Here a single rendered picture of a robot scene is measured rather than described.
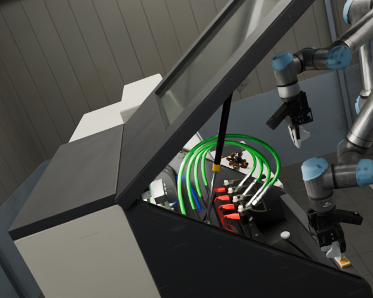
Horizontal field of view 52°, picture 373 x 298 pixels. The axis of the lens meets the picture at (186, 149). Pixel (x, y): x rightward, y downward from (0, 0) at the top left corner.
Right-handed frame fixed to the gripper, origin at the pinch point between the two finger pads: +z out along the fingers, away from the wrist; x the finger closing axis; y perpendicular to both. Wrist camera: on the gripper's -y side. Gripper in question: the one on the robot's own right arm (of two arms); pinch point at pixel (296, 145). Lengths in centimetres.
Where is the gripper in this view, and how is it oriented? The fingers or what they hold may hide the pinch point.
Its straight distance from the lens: 153.9
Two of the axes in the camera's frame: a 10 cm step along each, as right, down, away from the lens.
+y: 9.4, -3.4, 0.2
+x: -1.3, -3.1, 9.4
